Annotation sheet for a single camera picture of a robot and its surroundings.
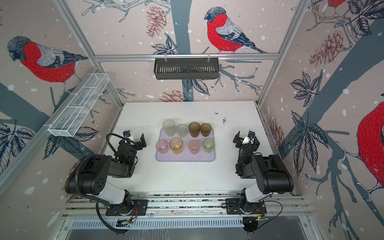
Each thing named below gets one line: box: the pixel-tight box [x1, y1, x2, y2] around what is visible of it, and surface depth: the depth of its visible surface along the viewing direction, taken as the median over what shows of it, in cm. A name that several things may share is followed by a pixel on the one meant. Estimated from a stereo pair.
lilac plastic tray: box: [156, 127, 215, 162], surface depth 94 cm
